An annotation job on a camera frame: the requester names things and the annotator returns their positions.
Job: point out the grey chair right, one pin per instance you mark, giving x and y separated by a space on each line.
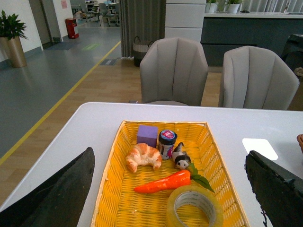
256 78

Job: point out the dark grey counter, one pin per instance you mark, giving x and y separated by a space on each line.
223 31

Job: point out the clear packing tape roll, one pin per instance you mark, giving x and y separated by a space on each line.
193 206

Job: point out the grey curtain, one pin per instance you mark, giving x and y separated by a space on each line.
142 18

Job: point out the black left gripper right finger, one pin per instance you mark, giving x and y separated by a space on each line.
278 191

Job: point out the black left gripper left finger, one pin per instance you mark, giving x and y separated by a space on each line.
58 201

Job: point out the white potted plant left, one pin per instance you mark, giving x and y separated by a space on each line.
211 6

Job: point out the brown wicker basket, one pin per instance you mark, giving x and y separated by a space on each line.
300 141

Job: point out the small dark jar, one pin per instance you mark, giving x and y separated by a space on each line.
167 139

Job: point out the red cabinet box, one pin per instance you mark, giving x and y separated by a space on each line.
72 29

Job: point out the office chair background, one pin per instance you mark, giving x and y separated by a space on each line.
111 12

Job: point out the white potted plant right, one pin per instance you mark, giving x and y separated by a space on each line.
232 6

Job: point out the toy croissant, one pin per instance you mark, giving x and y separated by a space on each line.
141 155

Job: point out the purple foam block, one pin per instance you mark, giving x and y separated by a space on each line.
147 134

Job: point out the potted plant gold pot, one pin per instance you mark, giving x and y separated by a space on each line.
11 31

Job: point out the orange toy carrot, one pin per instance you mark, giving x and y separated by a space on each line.
174 181

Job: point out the panda figurine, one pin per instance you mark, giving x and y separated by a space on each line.
181 158

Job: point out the yellow woven basket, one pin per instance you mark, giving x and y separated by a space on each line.
118 205

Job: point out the grey chair left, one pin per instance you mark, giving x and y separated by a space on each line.
174 72

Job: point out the grey chair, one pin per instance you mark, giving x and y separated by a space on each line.
256 78
174 72

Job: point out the white potted plant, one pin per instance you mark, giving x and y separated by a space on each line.
211 6
232 6

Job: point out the white pillar cabinet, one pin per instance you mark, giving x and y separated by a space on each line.
184 18

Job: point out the dark laundry basket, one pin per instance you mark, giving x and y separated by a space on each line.
140 48

